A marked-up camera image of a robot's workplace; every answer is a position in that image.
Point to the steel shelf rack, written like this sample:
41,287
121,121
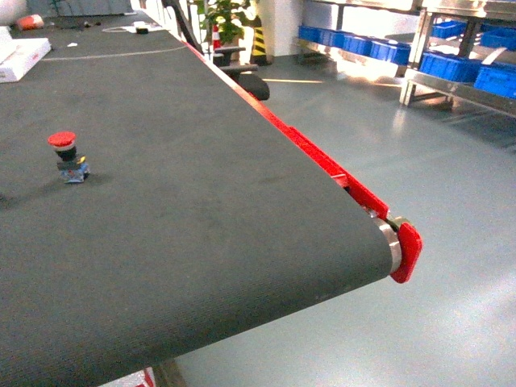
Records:
443,51

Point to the black office chair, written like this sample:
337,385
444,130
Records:
241,73

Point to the red conveyor end cap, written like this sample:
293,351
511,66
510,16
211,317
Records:
411,245

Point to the green potted plant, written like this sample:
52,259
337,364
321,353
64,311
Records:
230,17

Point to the red mushroom push button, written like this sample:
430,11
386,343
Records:
72,167

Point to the white flat box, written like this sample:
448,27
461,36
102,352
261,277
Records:
27,54

